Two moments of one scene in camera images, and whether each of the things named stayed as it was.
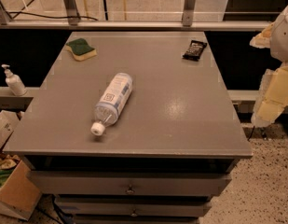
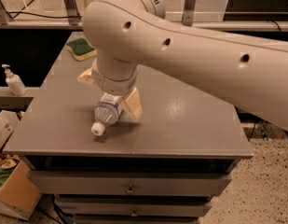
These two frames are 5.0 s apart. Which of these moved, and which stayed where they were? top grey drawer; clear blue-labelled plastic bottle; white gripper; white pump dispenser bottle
Moved: white gripper
Stayed: white pump dispenser bottle; clear blue-labelled plastic bottle; top grey drawer
